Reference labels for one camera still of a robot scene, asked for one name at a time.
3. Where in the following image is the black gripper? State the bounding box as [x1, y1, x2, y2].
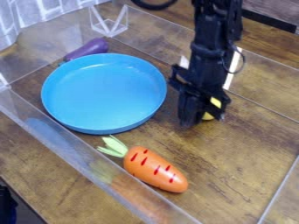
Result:
[168, 64, 231, 127]

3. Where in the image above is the yellow toy lemon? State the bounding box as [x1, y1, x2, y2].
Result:
[201, 97, 221, 121]

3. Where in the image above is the orange toy carrot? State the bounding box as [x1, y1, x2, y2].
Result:
[97, 136, 188, 193]

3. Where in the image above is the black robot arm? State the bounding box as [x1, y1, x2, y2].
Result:
[169, 0, 243, 127]

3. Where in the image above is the blue round tray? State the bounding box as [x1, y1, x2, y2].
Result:
[41, 53, 167, 135]

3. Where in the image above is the purple toy eggplant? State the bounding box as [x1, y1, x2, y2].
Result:
[60, 38, 108, 66]

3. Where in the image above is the black cable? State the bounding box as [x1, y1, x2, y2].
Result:
[220, 43, 247, 75]

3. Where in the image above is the clear acrylic corner bracket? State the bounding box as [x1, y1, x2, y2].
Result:
[88, 5, 128, 38]

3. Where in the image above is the clear acrylic enclosure wall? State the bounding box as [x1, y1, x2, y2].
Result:
[0, 74, 201, 224]

